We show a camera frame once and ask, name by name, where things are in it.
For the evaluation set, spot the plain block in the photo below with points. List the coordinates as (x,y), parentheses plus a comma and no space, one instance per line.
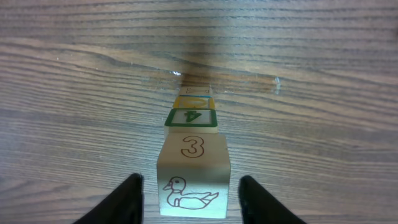
(193,175)

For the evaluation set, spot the blue P block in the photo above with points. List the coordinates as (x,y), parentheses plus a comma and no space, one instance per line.
(199,91)

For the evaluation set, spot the yellow O block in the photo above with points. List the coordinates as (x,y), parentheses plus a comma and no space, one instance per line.
(194,102)

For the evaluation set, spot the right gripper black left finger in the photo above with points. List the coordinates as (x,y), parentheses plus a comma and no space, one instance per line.
(124,205)

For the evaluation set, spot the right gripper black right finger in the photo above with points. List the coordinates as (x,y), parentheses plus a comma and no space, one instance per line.
(258,206)

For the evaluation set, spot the green 4 block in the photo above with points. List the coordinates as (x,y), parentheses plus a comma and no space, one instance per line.
(191,120)

